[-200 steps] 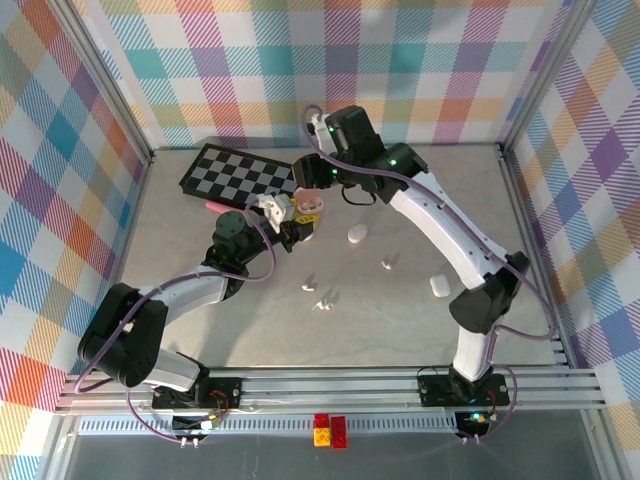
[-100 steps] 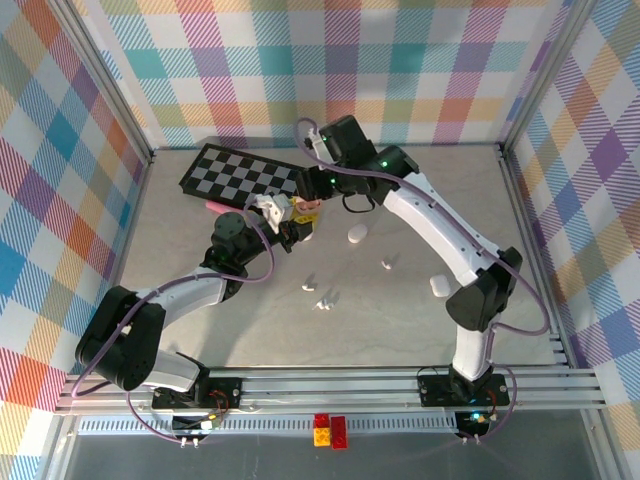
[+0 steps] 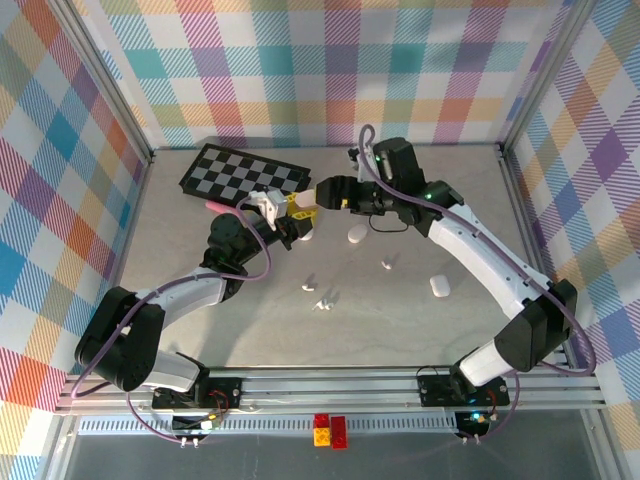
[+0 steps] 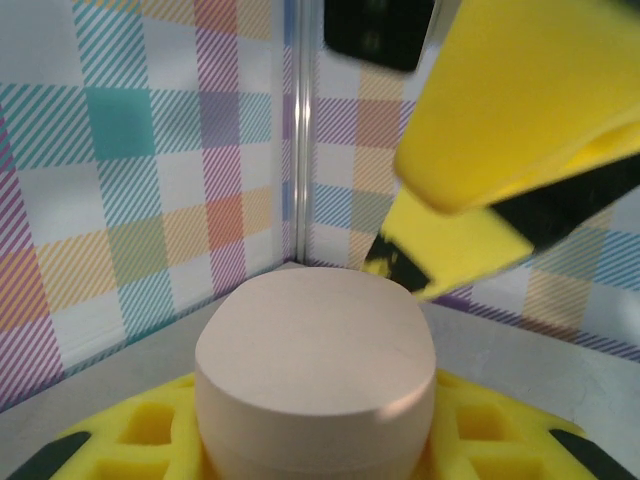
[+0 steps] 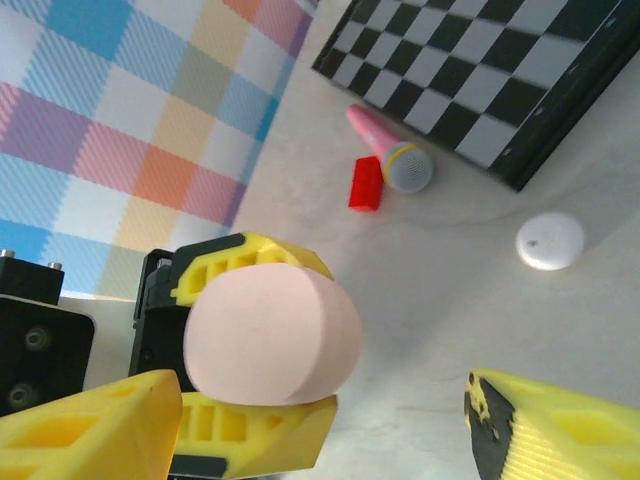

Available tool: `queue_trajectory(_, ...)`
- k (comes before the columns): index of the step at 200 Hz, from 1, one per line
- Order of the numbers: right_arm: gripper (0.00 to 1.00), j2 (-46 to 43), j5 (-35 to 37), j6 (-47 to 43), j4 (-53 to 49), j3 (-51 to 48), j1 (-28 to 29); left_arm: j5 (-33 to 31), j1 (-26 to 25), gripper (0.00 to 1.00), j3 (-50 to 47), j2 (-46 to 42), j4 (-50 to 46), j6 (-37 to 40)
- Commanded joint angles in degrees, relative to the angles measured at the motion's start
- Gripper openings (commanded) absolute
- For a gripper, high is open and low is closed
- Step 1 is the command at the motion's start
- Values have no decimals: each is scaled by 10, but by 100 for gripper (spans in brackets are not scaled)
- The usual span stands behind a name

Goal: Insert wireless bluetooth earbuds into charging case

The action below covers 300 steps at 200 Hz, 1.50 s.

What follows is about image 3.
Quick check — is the black and grey chessboard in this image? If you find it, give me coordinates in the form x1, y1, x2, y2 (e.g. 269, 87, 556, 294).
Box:
178, 143, 311, 211

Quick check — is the small circuit board with LED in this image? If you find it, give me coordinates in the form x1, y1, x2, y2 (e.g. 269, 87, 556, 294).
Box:
454, 409, 490, 437
171, 412, 225, 437

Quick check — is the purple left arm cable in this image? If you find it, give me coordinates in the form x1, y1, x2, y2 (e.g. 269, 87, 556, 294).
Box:
69, 194, 275, 446

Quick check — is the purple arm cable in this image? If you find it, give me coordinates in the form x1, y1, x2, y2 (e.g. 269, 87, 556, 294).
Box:
69, 194, 275, 446
359, 124, 597, 446

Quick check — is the thin black cable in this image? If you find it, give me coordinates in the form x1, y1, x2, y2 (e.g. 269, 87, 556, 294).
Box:
366, 214, 410, 234

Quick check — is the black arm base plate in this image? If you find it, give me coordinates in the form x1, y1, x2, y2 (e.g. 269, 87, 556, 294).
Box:
151, 378, 245, 409
417, 373, 512, 407

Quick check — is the aluminium frame post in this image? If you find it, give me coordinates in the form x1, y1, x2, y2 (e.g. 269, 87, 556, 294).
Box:
497, 0, 604, 154
49, 0, 154, 166

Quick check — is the long aluminium base rail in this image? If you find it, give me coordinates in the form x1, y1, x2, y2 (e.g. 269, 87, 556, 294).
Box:
54, 366, 606, 416

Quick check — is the perforated grey cable duct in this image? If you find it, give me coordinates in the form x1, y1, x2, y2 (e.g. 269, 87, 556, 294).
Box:
77, 417, 464, 437

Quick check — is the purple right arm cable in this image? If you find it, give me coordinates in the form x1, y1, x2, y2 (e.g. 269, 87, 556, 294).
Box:
359, 124, 597, 446

